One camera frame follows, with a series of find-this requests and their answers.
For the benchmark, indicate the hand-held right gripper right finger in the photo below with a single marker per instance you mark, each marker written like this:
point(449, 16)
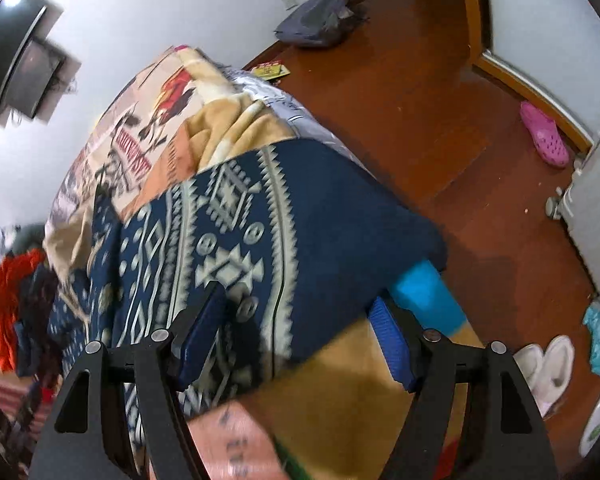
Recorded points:
point(392, 345)

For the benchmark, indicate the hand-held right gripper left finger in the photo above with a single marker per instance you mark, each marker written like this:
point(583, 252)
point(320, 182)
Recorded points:
point(205, 330)

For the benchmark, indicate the navy patterned garment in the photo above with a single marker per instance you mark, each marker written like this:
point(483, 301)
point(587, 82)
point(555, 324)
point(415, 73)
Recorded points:
point(330, 220)

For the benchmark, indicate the pile of dark clothes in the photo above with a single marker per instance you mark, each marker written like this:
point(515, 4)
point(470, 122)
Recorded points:
point(37, 320)

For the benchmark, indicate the pile of red clothes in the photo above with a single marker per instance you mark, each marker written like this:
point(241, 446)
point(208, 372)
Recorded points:
point(10, 300)

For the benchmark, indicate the printed fleece blanket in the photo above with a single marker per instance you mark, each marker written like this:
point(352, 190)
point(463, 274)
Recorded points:
point(220, 130)

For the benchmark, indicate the grey printed bed sheet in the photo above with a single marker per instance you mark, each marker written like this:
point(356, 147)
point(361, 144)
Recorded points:
point(290, 105)

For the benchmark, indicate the white appliance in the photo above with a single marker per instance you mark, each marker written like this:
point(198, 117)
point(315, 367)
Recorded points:
point(597, 210)

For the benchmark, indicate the pink clog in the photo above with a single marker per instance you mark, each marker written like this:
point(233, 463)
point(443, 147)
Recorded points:
point(545, 135)

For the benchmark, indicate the yellow packet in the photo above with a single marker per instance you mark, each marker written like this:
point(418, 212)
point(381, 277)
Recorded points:
point(270, 70)

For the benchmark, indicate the grey bag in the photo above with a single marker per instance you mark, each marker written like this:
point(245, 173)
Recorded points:
point(315, 17)

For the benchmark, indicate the small black wall monitor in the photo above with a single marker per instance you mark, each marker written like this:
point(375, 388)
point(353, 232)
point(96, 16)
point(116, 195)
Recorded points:
point(37, 77)

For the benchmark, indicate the large black wall television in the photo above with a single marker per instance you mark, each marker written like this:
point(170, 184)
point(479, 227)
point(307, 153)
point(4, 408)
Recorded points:
point(7, 55)

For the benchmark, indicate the wooden door frame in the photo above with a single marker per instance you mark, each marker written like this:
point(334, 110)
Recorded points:
point(472, 15)

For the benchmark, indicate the white wall socket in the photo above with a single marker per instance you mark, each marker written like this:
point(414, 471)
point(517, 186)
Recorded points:
point(290, 0)

